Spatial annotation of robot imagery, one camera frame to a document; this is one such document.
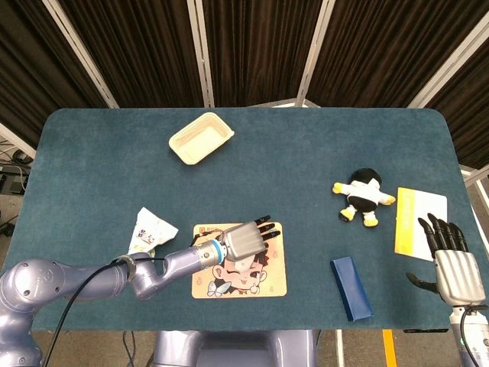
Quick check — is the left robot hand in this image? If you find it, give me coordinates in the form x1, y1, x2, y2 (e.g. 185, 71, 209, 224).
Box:
220, 213, 283, 265

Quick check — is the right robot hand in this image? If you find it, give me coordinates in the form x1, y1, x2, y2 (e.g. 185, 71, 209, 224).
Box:
406, 213, 488, 307

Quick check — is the cartoon girl mouse pad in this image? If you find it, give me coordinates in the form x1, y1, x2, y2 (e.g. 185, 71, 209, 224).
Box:
190, 221, 288, 300

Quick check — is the yellow white booklet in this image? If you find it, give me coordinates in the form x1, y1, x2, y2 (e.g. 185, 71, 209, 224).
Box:
393, 187, 449, 262

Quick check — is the crumpled white snack bag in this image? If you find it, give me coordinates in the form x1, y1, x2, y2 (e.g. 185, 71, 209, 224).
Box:
128, 206, 180, 258

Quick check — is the yellow floor tape strip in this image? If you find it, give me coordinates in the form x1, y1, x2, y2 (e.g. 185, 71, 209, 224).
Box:
382, 329, 397, 367

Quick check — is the dark blue flat box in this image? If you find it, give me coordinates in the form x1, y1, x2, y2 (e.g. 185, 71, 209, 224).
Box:
329, 256, 374, 322

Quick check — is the grey robot torso base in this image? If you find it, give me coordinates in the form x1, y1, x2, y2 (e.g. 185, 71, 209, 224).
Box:
152, 329, 322, 367

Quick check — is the beige plastic food container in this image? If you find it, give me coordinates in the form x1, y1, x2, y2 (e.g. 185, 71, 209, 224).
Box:
167, 111, 236, 166

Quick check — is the black white plush penguin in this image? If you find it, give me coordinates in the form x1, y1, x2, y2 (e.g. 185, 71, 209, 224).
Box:
331, 167, 397, 229

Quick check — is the white table leg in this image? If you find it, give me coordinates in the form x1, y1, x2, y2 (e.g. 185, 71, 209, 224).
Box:
335, 329, 345, 367

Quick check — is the dark ribbed partition panel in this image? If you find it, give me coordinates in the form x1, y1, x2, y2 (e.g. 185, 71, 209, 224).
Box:
0, 0, 119, 154
186, 0, 337, 109
408, 34, 489, 171
41, 0, 215, 110
296, 0, 489, 110

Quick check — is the black power strip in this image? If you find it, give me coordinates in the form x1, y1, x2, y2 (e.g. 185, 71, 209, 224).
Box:
0, 164, 31, 196

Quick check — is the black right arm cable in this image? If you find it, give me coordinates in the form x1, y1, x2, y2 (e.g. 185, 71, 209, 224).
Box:
458, 305, 486, 367

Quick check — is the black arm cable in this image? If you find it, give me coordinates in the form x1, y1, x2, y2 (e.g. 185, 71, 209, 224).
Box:
458, 305, 486, 367
40, 256, 169, 367

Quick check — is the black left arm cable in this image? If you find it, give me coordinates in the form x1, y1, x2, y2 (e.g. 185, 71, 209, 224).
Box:
40, 256, 169, 367

